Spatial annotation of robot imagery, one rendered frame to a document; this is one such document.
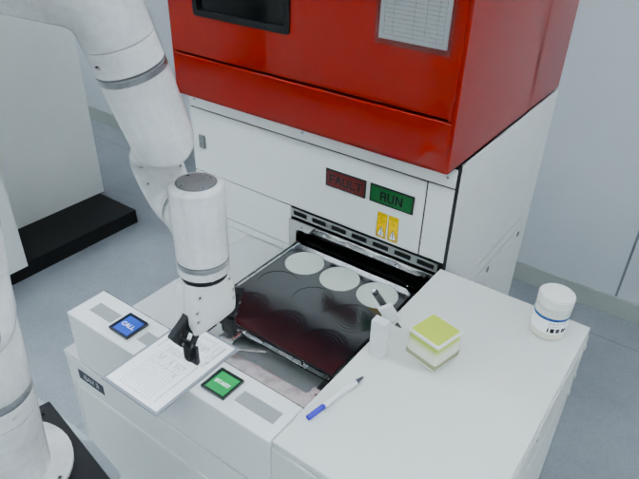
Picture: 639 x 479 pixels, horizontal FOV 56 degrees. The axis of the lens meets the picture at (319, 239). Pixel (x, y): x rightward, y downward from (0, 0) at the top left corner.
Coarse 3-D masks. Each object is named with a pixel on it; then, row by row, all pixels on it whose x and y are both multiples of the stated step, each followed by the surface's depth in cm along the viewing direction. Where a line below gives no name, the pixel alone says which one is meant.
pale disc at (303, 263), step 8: (296, 256) 156; (304, 256) 156; (312, 256) 156; (288, 264) 152; (296, 264) 152; (304, 264) 152; (312, 264) 152; (320, 264) 153; (296, 272) 150; (304, 272) 150; (312, 272) 150
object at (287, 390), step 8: (232, 360) 126; (240, 360) 126; (248, 360) 126; (240, 368) 124; (248, 368) 124; (256, 368) 124; (256, 376) 122; (264, 376) 122; (272, 376) 122; (264, 384) 120; (272, 384) 120; (280, 384) 120; (288, 384) 120; (280, 392) 119; (288, 392) 119; (296, 392) 119; (296, 400) 117
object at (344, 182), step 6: (330, 174) 149; (336, 174) 148; (330, 180) 150; (336, 180) 149; (342, 180) 147; (348, 180) 146; (354, 180) 145; (336, 186) 150; (342, 186) 148; (348, 186) 147; (354, 186) 146; (360, 186) 145; (354, 192) 147; (360, 192) 146
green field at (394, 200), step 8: (376, 192) 143; (384, 192) 141; (392, 192) 140; (376, 200) 144; (384, 200) 142; (392, 200) 141; (400, 200) 140; (408, 200) 138; (400, 208) 141; (408, 208) 139
